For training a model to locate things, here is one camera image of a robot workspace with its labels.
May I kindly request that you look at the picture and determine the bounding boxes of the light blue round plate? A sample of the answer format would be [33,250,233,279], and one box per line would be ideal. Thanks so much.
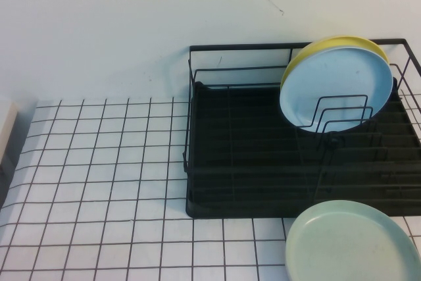
[279,47,394,134]

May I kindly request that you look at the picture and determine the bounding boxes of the light green round plate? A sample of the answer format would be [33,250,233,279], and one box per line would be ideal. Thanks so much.
[284,199,421,281]

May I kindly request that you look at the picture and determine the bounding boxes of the black plastic drip tray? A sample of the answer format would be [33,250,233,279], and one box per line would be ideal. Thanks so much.
[185,80,421,219]

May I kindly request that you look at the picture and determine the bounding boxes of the white black-grid table mat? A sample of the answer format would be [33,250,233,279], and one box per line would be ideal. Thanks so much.
[0,91,421,281]

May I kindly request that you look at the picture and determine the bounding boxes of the yellow round plate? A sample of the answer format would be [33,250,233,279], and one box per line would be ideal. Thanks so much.
[280,34,391,91]

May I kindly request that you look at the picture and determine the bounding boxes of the beige block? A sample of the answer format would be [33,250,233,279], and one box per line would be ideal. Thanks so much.
[0,101,19,176]

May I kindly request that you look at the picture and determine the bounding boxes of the black wire dish rack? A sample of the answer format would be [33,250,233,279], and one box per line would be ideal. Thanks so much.
[182,38,421,211]

